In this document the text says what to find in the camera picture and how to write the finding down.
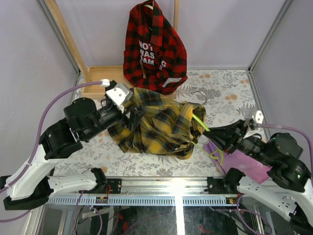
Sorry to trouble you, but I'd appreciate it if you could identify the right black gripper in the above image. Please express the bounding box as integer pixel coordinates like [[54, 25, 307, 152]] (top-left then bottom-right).
[[202, 117, 275, 165]]

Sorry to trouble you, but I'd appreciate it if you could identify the lime green wire hanger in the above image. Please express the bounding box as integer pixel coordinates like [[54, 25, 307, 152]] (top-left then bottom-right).
[[188, 91, 224, 166]]

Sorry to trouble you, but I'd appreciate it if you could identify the yellow plaid flannel shirt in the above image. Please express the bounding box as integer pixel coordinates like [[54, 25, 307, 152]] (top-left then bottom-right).
[[108, 88, 206, 160]]

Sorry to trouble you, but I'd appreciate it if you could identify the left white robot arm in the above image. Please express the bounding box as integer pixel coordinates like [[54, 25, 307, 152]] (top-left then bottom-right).
[[0, 98, 144, 211]]

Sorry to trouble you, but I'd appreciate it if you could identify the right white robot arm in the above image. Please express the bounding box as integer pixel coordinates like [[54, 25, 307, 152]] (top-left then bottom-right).
[[203, 119, 313, 235]]

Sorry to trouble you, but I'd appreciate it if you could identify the red black plaid shirt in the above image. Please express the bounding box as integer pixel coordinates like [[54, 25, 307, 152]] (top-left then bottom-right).
[[123, 0, 187, 95]]

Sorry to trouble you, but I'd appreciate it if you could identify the purple cloth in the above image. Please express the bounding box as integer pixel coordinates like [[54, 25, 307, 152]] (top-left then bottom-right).
[[203, 141, 271, 184]]

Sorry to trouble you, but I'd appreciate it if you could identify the wooden clothes rack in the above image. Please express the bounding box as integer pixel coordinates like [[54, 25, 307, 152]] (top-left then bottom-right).
[[43, 0, 180, 100]]

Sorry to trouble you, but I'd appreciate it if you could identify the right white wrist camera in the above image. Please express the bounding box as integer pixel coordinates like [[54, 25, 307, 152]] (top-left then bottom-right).
[[244, 108, 264, 139]]

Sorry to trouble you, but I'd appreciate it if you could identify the aluminium front rail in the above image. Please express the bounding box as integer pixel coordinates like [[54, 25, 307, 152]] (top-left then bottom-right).
[[48, 177, 238, 207]]

